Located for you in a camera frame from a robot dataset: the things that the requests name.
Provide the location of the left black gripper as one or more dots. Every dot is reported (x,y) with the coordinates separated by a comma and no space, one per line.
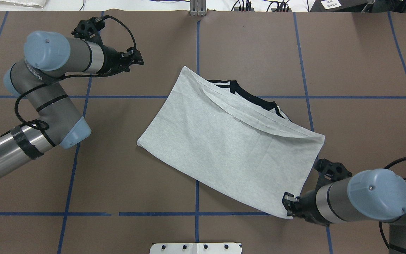
(111,60)

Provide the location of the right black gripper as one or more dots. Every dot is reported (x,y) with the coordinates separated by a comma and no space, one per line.
(307,204)

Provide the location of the grey cartoon print t-shirt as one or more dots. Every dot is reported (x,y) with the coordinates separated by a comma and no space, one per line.
(234,146)

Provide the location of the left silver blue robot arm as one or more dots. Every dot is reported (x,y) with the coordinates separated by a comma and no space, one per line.
(47,116)

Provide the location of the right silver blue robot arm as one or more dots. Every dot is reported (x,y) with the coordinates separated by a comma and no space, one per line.
(377,194)

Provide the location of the clear plastic bag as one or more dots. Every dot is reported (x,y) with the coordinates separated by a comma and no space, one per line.
(25,3)

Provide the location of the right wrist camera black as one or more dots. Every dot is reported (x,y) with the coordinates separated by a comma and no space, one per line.
(330,172)

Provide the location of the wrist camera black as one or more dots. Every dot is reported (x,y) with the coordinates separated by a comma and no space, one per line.
(88,30)
(330,172)

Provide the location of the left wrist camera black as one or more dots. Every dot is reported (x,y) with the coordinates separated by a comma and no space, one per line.
(88,30)

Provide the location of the aluminium frame post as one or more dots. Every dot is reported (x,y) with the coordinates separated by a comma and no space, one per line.
(198,8)

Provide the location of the white camera stand post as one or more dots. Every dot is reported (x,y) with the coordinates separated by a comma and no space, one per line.
(197,248)

